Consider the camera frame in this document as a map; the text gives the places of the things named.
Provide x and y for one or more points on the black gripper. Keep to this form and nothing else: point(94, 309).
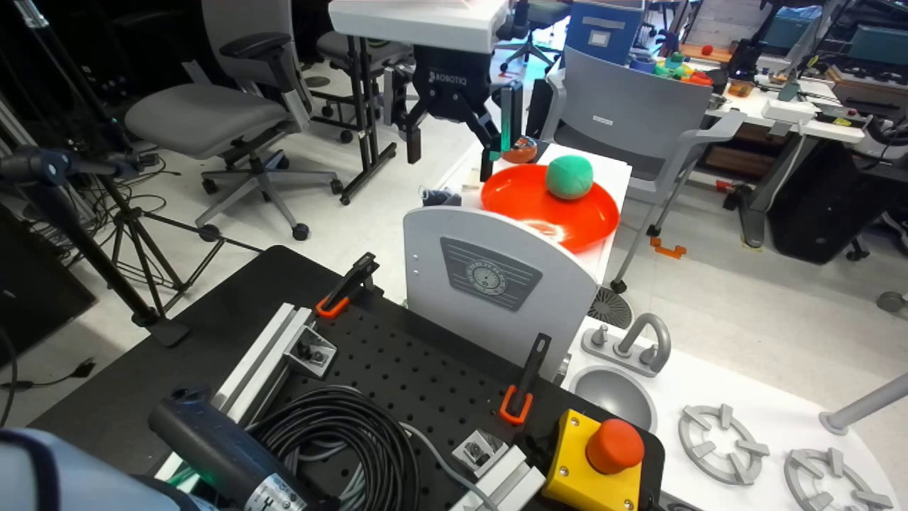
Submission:
point(453, 84)

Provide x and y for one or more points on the small brown bowl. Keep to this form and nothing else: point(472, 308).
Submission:
point(526, 150)

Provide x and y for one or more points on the red plastic bowl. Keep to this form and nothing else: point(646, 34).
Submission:
point(540, 208)

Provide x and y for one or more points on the dark office chair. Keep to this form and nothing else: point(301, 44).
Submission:
point(380, 61)

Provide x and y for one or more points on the green foam ball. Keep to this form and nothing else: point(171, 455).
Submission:
point(572, 176)

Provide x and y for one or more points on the black star-base office chair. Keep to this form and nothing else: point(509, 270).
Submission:
point(543, 14)

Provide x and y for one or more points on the grey plastic chair on casters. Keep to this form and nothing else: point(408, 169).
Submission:
point(625, 109)

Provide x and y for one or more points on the blue storage bin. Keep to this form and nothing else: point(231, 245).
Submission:
point(605, 32)

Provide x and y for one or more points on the black perforated breadboard table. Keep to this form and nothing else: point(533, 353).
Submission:
point(415, 369)

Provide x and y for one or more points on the orange floor tape marker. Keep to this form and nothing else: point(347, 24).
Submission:
point(669, 250)

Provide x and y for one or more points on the grey office chair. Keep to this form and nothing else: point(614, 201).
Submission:
point(199, 113)

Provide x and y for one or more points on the grey toy faucet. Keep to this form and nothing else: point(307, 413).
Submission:
point(663, 340)

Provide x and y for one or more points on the toy sink basin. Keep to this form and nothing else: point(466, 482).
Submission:
point(614, 397)

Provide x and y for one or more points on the white table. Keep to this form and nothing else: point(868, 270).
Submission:
point(755, 103)

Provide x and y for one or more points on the yellow box red stop button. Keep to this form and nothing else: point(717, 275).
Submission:
point(572, 464)

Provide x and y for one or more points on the white toy kitchen cabinet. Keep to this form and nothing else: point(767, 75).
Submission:
point(747, 393)

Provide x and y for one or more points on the black desk leg frame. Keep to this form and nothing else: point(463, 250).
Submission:
point(365, 123)

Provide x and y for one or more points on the silver corner bracket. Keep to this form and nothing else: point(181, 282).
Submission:
point(479, 453)
point(314, 353)

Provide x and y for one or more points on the aluminium extrusion rail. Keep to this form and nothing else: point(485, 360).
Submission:
point(259, 363)
point(506, 485)

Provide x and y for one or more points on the black camera tripod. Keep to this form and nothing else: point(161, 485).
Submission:
point(59, 164)

